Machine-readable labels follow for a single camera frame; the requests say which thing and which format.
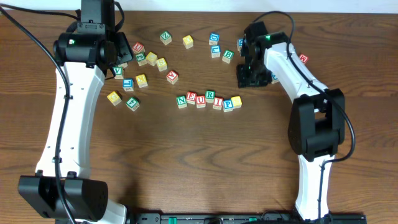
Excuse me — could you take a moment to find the red E block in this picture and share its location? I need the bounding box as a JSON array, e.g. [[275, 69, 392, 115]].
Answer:
[[186, 91, 197, 105]]

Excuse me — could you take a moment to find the green R block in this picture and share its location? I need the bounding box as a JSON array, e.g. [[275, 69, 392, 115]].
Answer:
[[205, 90, 215, 103]]

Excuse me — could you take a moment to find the green V block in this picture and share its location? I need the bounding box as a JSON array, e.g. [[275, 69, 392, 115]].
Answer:
[[113, 67, 124, 80]]

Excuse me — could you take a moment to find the red I block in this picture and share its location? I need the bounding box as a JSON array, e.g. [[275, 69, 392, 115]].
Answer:
[[213, 97, 224, 110]]

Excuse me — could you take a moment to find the yellow O block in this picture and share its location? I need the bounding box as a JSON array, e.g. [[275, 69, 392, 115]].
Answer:
[[182, 35, 194, 49]]

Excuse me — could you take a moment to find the blue T block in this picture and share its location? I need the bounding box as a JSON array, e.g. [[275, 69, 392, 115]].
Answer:
[[271, 73, 279, 84]]

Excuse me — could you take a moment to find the yellow K block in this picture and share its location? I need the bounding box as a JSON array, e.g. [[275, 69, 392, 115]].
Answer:
[[136, 74, 148, 88]]

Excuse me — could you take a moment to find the blue P block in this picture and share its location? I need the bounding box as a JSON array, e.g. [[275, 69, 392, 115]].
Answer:
[[223, 100, 234, 112]]

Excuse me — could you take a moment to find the blue l block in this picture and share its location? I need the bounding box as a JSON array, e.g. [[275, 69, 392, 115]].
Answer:
[[211, 45, 221, 58], [123, 78, 134, 91]]

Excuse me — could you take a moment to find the green B block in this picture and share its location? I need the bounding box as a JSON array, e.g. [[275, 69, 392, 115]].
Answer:
[[222, 50, 234, 63]]

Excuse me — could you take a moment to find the yellow s block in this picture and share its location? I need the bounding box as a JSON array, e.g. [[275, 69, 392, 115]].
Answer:
[[155, 58, 167, 72], [231, 96, 243, 109]]

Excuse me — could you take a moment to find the blue D block right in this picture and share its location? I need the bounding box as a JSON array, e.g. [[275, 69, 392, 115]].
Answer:
[[237, 39, 243, 52]]

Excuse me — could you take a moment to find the blue L block centre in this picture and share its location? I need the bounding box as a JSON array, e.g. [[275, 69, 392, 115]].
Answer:
[[211, 45, 221, 58]]

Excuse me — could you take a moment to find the green Z block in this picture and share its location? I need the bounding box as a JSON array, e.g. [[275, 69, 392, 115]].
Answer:
[[160, 31, 172, 45]]

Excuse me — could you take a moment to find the red M block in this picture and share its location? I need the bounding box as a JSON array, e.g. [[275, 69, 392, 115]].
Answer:
[[299, 54, 309, 64]]

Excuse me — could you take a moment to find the blue L block left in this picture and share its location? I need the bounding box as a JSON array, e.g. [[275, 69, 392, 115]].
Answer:
[[123, 78, 134, 91]]

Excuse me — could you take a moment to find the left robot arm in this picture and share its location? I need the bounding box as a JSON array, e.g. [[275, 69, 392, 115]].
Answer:
[[18, 0, 133, 223]]

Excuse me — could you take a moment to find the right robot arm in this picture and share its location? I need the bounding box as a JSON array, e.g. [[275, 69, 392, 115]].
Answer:
[[236, 22, 345, 221]]

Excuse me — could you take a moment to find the green J block left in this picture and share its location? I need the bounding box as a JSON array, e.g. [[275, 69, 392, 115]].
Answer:
[[135, 52, 147, 66]]

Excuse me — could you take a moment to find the green 4 block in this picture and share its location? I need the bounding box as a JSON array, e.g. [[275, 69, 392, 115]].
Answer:
[[126, 97, 140, 111]]

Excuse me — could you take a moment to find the blue d block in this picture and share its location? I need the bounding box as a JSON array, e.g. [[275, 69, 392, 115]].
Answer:
[[209, 33, 220, 45], [237, 39, 243, 52]]

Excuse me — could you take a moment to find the red u block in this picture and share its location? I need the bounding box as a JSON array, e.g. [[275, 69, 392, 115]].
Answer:
[[132, 42, 145, 54], [195, 95, 206, 108]]

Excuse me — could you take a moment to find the red A block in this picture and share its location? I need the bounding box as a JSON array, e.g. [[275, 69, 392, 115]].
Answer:
[[166, 70, 179, 85]]

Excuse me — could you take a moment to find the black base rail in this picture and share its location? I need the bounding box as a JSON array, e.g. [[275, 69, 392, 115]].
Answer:
[[130, 212, 368, 224]]

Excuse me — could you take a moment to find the yellow C block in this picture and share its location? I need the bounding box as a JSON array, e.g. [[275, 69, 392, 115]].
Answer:
[[146, 52, 158, 66]]

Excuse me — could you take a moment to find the green N block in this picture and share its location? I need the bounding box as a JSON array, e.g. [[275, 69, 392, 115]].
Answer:
[[176, 95, 187, 109]]

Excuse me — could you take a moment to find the blue D block top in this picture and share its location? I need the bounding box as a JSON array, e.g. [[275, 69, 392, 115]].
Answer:
[[209, 33, 220, 45]]

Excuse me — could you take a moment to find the yellow block far left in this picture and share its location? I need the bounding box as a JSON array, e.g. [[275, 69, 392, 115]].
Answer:
[[107, 91, 122, 106]]

